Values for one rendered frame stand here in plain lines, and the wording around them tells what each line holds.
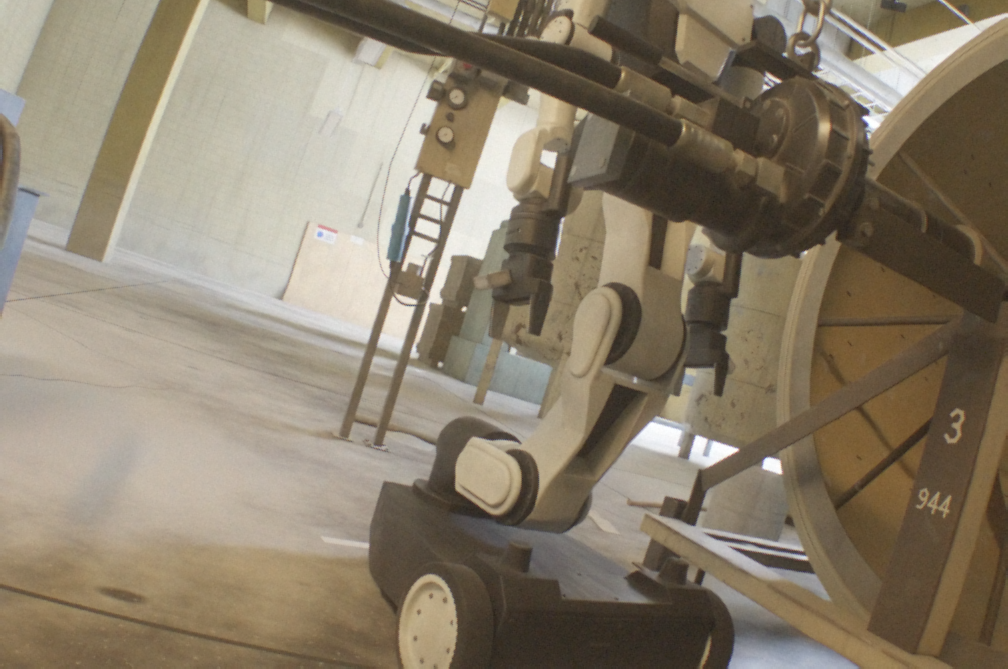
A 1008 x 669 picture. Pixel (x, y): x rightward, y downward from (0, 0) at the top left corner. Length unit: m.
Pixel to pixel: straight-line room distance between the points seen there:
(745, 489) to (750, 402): 4.34
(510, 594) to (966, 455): 0.90
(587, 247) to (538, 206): 4.65
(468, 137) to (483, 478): 1.81
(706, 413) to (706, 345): 5.81
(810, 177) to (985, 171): 1.54
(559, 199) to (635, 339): 0.25
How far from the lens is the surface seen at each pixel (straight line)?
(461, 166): 2.89
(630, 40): 1.06
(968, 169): 2.52
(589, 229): 5.84
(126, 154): 9.59
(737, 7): 1.52
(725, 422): 7.12
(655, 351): 1.22
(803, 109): 1.13
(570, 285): 5.77
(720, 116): 1.08
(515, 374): 8.86
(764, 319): 7.17
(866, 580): 1.89
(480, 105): 2.96
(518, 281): 1.13
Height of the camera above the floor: 0.51
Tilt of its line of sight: 4 degrees up
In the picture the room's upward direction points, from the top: 18 degrees clockwise
